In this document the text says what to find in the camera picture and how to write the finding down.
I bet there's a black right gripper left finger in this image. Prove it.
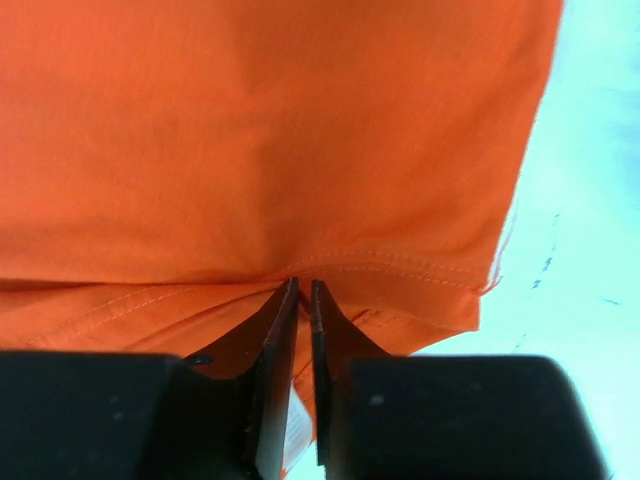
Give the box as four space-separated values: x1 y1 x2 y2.
1 279 299 479

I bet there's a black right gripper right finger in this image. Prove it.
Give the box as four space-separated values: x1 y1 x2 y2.
310 281 607 480

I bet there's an orange t shirt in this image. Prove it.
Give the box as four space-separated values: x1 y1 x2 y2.
0 0 566 474

